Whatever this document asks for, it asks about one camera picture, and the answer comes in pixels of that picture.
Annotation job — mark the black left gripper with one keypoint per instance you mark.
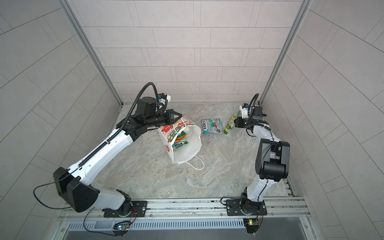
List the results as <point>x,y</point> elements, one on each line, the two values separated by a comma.
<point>169,119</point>

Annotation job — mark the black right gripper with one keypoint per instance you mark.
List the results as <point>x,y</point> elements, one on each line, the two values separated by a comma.
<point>240,123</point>

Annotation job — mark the yellow green Fox's candy packet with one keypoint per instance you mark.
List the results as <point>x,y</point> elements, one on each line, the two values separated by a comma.
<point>231,122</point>

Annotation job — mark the white floral paper bag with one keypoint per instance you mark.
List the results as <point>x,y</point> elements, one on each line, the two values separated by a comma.
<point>184,154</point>

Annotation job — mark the teal Fox's candy packet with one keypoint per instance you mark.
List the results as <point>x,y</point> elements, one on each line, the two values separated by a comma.
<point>214,126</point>

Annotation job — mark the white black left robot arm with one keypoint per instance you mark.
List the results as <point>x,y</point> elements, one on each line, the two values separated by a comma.
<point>74,184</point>

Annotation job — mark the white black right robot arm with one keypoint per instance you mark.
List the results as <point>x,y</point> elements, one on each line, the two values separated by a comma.
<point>271,165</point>

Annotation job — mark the orange snack packet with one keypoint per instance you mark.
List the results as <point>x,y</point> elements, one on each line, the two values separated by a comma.
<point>181,136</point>

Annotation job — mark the right circuit board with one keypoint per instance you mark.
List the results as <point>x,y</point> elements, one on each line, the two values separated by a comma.
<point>251,225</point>

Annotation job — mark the circuit board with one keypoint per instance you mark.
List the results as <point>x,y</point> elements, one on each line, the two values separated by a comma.
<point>122,226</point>
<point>251,225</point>

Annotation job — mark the left circuit board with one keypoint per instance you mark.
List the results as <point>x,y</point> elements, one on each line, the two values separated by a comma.
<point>122,226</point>

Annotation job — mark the left corner aluminium profile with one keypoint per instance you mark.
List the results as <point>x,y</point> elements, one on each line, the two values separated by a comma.
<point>68,12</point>

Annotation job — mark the corner aluminium profile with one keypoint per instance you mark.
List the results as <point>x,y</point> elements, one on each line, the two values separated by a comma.
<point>304,7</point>
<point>68,12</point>

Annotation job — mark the right corner aluminium profile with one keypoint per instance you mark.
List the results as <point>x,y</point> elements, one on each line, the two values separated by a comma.
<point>304,7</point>

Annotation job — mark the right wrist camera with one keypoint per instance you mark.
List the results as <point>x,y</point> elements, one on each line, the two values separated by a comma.
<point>255,113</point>

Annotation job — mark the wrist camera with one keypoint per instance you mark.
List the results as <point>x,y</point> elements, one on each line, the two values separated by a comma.
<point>148,106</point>
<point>255,113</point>

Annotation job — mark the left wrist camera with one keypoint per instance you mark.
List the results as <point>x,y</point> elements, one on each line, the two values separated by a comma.
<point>148,106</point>

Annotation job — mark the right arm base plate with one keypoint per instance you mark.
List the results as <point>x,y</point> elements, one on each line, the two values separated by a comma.
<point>234,208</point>

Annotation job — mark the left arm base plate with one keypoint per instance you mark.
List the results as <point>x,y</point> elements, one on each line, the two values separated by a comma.
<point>130,209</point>

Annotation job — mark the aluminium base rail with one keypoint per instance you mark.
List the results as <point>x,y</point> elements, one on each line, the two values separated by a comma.
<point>200,208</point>

